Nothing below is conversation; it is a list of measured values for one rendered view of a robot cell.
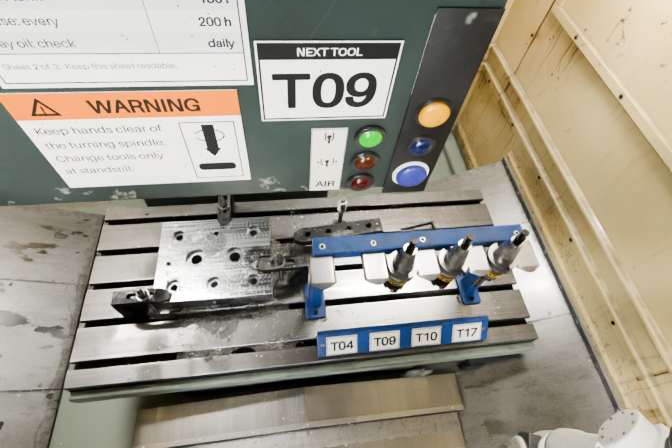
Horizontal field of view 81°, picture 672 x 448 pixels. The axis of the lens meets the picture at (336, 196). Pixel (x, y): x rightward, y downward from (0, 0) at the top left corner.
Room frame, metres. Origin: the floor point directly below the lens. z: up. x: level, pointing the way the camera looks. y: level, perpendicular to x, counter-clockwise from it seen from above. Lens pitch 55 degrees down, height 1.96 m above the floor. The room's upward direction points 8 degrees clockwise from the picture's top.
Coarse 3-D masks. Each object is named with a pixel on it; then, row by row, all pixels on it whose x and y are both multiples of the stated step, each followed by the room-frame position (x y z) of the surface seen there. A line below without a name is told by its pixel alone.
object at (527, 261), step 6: (528, 240) 0.47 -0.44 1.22; (528, 246) 0.45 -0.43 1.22; (522, 252) 0.44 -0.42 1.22; (528, 252) 0.44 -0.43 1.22; (534, 252) 0.44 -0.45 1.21; (522, 258) 0.42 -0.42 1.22; (528, 258) 0.42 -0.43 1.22; (534, 258) 0.43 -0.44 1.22; (522, 264) 0.41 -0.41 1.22; (528, 264) 0.41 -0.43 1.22; (534, 264) 0.41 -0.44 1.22; (528, 270) 0.40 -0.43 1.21; (534, 270) 0.40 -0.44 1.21
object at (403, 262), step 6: (402, 252) 0.36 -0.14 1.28; (408, 252) 0.36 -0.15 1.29; (414, 252) 0.36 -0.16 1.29; (396, 258) 0.36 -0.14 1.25; (402, 258) 0.35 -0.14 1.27; (408, 258) 0.35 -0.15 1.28; (414, 258) 0.36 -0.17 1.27; (396, 264) 0.35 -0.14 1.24; (402, 264) 0.35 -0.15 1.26; (408, 264) 0.35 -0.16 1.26; (396, 270) 0.35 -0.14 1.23; (402, 270) 0.34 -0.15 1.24; (408, 270) 0.35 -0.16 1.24
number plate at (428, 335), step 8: (416, 328) 0.32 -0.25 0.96; (424, 328) 0.33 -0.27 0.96; (432, 328) 0.33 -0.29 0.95; (440, 328) 0.33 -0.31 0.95; (416, 336) 0.31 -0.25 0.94; (424, 336) 0.31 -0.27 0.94; (432, 336) 0.32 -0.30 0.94; (440, 336) 0.32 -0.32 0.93; (416, 344) 0.29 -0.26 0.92; (424, 344) 0.30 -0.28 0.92; (432, 344) 0.30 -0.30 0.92
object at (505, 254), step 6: (510, 240) 0.42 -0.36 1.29; (498, 246) 0.43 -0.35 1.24; (504, 246) 0.41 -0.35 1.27; (510, 246) 0.41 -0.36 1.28; (516, 246) 0.40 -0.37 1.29; (522, 246) 0.41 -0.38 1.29; (498, 252) 0.41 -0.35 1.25; (504, 252) 0.40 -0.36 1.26; (510, 252) 0.40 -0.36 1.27; (516, 252) 0.40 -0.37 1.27; (498, 258) 0.40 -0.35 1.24; (504, 258) 0.40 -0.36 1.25; (510, 258) 0.40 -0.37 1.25; (504, 264) 0.39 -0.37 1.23; (510, 264) 0.40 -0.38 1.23
